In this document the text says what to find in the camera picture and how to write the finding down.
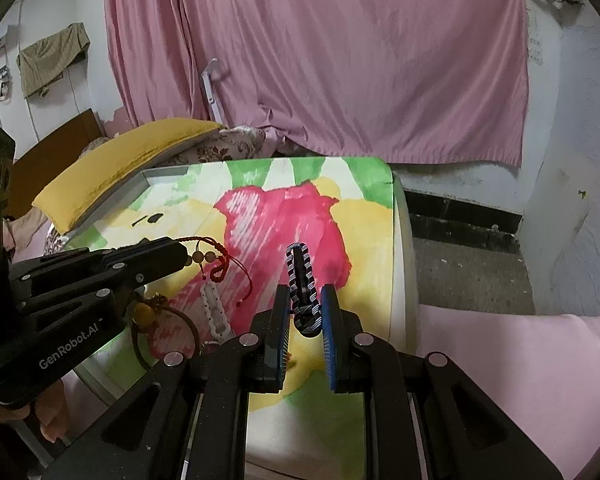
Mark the person's left hand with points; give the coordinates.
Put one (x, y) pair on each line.
(50, 420)

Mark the colourful painted tray cloth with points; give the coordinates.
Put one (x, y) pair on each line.
(280, 210)

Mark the pink bed sheet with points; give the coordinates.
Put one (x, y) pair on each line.
(505, 385)

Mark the grey metal tray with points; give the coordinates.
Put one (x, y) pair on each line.
(405, 260)

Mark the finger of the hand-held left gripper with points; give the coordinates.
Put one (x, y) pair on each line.
(95, 310)
(155, 257)

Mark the brown floral satin pillow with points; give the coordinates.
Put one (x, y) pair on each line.
(230, 147)

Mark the olive hanging cloth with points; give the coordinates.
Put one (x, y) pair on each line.
(50, 60)

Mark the wooden headboard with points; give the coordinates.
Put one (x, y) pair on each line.
(55, 145)

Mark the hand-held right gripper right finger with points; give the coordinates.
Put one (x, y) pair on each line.
(330, 345)

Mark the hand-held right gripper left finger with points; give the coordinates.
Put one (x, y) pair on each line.
(280, 340)

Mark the pink curtain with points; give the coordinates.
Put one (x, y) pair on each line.
(330, 60)

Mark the pale floral pillow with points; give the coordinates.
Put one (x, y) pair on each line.
(92, 146)

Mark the yellow cushion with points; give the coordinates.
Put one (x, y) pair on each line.
(110, 160)

